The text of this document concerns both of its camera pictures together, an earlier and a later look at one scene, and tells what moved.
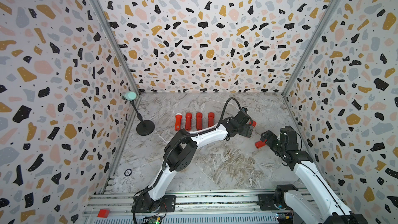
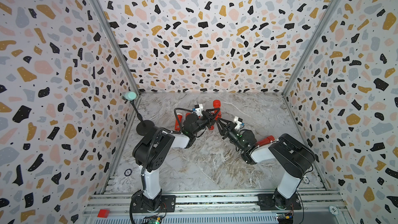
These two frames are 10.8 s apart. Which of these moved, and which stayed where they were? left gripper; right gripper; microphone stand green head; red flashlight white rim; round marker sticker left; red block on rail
Moved: left gripper; right gripper
Stayed: red flashlight white rim; round marker sticker left; red block on rail; microphone stand green head
